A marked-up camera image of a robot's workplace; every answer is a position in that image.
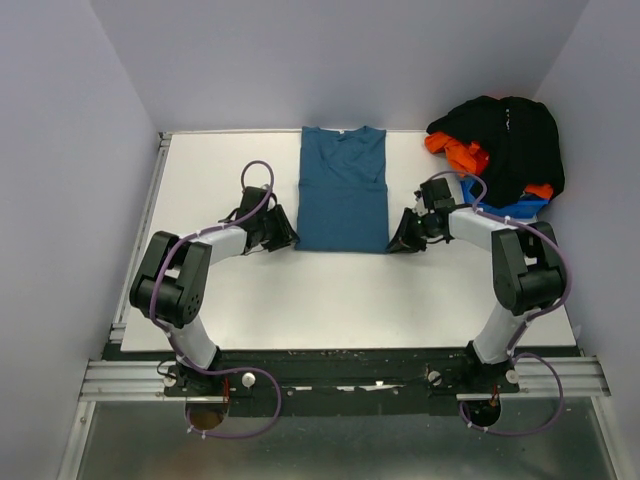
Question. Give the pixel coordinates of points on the orange t shirt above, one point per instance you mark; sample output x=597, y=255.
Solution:
x=471, y=158

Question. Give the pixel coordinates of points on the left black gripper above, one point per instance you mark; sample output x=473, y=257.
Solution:
x=285, y=234

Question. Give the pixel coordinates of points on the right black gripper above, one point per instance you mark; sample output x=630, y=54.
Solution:
x=402, y=241

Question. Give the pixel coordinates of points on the blue plastic bin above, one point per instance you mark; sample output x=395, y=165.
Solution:
x=525, y=206

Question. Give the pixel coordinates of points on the teal blue t shirt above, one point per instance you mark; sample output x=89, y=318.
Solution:
x=343, y=194

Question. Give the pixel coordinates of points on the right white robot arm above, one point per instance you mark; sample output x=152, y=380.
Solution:
x=530, y=277

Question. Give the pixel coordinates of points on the aluminium table edge rail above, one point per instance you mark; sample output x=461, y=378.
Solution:
x=85, y=409

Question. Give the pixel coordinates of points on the black t shirt pile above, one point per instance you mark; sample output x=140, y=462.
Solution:
x=521, y=137

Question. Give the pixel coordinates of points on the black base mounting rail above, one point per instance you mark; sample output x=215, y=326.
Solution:
x=355, y=382

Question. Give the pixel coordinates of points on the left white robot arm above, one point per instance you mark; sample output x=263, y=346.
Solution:
x=169, y=285

